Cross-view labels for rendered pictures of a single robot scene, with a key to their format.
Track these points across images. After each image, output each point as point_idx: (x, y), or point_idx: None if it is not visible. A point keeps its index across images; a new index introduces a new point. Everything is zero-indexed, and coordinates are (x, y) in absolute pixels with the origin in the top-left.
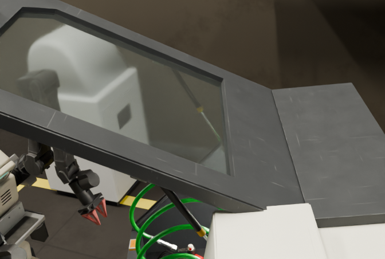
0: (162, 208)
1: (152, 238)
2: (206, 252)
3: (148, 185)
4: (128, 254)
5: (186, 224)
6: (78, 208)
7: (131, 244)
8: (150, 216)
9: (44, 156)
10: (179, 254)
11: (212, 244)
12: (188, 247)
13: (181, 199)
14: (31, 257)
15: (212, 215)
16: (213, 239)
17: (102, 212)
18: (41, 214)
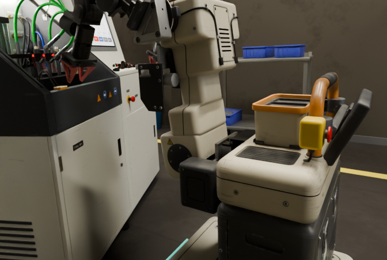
0: None
1: (67, 9)
2: None
3: None
4: (70, 87)
5: (47, 2)
6: (95, 59)
7: (63, 85)
8: (59, 4)
9: None
10: (61, 10)
11: None
12: (37, 49)
13: None
14: (171, 133)
15: None
16: None
17: (69, 77)
18: (138, 64)
